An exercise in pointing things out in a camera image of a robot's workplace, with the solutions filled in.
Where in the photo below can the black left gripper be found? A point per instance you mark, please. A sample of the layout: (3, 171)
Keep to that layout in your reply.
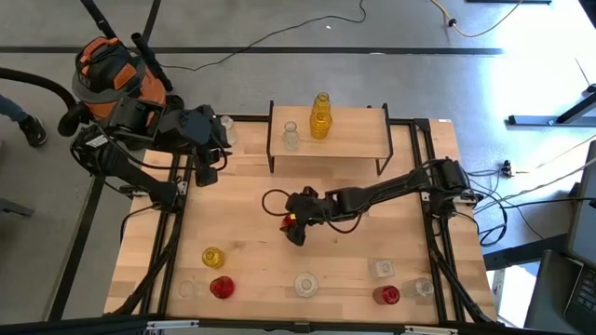
(219, 139)

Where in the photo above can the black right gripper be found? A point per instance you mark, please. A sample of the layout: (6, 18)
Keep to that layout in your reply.
(309, 207)

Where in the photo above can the red square glass vase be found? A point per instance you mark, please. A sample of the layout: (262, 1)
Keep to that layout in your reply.
(289, 222)

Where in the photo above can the clear tall slim glass vase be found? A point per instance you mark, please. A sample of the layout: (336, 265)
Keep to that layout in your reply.
(227, 124)

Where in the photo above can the clear wide round glass vase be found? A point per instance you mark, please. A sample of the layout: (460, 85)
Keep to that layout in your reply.
(306, 285)

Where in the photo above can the yellow small ribbed vase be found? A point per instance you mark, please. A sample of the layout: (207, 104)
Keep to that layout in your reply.
(213, 258)

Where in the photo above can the red round glass vase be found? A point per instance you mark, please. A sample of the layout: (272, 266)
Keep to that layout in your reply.
(221, 287)

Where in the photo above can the clear square glass vase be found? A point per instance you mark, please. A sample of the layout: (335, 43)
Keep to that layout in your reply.
(382, 269)

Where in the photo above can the yellow wide ribbed vase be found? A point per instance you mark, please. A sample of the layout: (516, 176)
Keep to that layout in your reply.
(321, 125)

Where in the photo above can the red tall glass vase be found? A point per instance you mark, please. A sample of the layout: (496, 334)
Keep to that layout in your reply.
(386, 295)

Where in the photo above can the clear small glass vase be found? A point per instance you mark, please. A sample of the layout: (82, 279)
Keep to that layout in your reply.
(187, 289)

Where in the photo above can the clear textured glass vase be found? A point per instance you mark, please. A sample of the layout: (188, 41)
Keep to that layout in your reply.
(423, 287)

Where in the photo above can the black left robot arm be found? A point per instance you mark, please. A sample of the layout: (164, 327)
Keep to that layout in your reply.
(139, 177)

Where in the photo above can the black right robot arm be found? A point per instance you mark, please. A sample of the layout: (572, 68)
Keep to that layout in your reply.
(386, 188)

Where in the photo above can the wooden shelf with black legs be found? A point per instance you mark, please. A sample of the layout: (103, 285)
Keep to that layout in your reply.
(354, 135)

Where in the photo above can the clear bulbous glass bottle vase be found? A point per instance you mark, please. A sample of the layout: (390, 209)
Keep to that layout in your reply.
(290, 138)

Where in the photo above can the black floor tape strip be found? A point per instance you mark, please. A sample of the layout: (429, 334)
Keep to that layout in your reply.
(78, 242)

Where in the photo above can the orange and black shop vacuum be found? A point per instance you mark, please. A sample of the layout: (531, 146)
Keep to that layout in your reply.
(107, 70)

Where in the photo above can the person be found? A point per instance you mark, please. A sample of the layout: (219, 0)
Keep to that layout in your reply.
(32, 132)

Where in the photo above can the grey chair leg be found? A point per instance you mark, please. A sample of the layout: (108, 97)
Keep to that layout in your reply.
(14, 208)

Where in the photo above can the black power adapter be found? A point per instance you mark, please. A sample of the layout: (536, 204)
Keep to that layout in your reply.
(506, 167)

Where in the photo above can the black desk beam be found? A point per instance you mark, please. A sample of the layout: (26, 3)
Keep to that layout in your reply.
(521, 253)

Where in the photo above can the black desk foot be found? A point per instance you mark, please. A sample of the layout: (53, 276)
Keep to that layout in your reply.
(535, 120)

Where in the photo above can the grey monitor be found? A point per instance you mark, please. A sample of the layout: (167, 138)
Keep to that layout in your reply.
(584, 223)

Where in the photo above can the black keyboard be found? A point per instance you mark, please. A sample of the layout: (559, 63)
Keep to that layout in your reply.
(586, 298)

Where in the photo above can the silver frame bracket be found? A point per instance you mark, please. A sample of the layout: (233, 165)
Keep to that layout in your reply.
(428, 330)
(172, 324)

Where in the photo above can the black aluminium table frame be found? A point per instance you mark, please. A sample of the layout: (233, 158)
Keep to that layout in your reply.
(437, 298)

